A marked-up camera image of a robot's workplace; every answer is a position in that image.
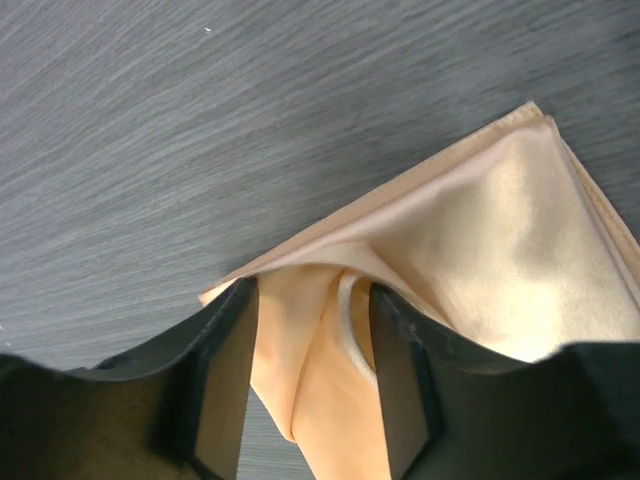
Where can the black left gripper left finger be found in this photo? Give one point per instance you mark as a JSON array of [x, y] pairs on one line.
[[172, 407]]

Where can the beige satin napkin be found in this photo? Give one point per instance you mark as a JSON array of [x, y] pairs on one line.
[[502, 238]]

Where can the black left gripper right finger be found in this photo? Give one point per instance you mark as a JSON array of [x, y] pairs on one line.
[[453, 409]]

